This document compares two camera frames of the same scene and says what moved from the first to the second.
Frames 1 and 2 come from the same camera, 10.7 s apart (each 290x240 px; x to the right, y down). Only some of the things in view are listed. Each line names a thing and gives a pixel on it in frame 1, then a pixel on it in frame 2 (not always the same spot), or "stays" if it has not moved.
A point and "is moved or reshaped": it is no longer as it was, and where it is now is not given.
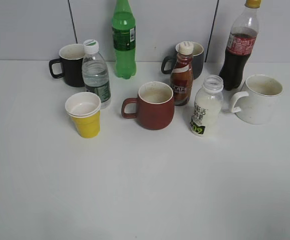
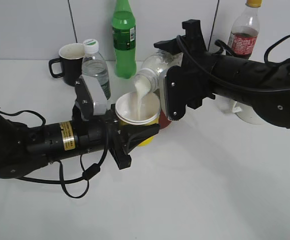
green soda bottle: (124, 32) stays
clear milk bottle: (208, 107) → (154, 70)
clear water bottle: (95, 73) stays
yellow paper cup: (84, 107) is moved or reshaped
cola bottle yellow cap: (243, 33) stays
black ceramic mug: (71, 57) stays
